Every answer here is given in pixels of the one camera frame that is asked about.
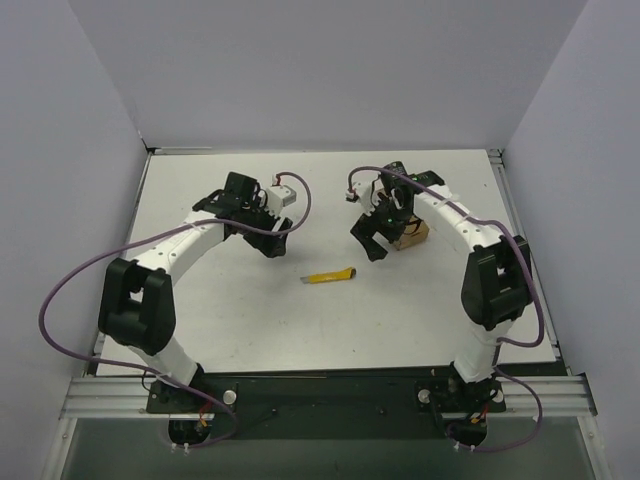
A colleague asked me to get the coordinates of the purple cable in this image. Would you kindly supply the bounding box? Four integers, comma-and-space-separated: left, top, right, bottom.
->
347, 165, 546, 454
38, 171, 315, 449

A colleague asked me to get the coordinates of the yellow utility knife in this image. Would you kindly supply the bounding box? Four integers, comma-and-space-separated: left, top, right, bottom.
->
300, 267, 357, 285

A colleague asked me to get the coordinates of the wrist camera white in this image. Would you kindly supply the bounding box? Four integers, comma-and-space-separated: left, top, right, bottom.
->
266, 185, 297, 211
345, 180, 379, 212

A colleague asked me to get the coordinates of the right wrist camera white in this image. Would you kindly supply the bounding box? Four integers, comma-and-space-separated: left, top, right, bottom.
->
345, 180, 379, 212

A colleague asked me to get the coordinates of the aluminium front rail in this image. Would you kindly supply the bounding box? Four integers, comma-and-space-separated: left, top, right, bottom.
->
61, 376, 597, 420

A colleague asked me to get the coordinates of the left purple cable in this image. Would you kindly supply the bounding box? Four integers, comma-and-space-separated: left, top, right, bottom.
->
38, 171, 315, 449

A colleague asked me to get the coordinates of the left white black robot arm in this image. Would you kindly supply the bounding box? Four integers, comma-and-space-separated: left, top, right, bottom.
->
98, 172, 297, 412

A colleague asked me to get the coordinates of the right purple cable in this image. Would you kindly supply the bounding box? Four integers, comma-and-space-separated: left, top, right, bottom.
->
347, 165, 546, 454

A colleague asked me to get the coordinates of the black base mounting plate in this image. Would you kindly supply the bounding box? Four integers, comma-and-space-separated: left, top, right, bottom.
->
146, 366, 506, 440

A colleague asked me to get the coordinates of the brown cardboard express box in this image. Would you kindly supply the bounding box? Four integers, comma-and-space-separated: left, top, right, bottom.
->
376, 188, 429, 251

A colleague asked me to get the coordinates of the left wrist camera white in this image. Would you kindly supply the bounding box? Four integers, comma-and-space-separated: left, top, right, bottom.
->
266, 185, 297, 211

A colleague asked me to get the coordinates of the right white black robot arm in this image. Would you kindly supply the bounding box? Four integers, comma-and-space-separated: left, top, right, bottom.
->
346, 162, 534, 384

